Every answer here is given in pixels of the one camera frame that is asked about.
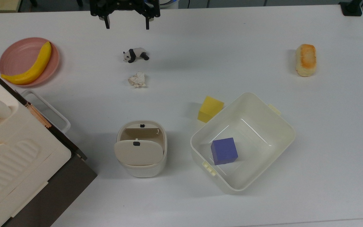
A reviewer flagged toasted bread loaf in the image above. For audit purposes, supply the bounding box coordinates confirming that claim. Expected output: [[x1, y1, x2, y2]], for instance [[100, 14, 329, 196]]
[[296, 44, 317, 77]]

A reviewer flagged cream plastic storage bin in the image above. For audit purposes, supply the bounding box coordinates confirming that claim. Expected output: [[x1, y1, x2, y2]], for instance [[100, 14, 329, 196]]
[[190, 92, 296, 195]]

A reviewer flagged cream trash can lid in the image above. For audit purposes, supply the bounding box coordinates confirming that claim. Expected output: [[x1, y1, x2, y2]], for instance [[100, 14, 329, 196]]
[[114, 140, 164, 166]]

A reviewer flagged dark brown wooden box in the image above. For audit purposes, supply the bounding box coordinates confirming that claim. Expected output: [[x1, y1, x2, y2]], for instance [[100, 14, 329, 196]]
[[0, 73, 98, 227]]

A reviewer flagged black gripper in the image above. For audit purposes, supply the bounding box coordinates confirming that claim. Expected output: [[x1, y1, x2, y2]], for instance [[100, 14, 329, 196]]
[[90, 0, 161, 30]]

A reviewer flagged pink round plate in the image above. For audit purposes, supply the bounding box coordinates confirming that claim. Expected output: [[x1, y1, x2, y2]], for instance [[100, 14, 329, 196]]
[[0, 37, 60, 88]]

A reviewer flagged white paper ball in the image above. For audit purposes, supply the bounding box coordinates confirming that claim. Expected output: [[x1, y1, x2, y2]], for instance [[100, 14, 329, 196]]
[[128, 72, 147, 88]]

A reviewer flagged black and white panda toy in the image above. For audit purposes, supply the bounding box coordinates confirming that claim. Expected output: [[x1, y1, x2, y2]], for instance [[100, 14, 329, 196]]
[[123, 48, 150, 63]]

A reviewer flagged black clamp mount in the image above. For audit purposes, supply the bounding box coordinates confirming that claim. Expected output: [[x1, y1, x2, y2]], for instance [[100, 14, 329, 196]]
[[338, 0, 363, 16]]

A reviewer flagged purple cube block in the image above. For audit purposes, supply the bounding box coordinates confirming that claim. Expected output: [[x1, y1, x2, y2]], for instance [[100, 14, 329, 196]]
[[210, 137, 239, 166]]

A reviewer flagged yellow banana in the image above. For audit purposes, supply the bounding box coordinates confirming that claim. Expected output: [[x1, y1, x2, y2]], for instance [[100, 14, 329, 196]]
[[1, 42, 52, 85]]

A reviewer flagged yellow cube block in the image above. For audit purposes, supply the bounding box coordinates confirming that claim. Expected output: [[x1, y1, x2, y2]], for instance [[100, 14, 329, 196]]
[[197, 96, 225, 123]]

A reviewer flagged cream small trash can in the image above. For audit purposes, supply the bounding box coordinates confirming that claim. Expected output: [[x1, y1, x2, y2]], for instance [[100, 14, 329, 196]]
[[116, 120, 168, 178]]

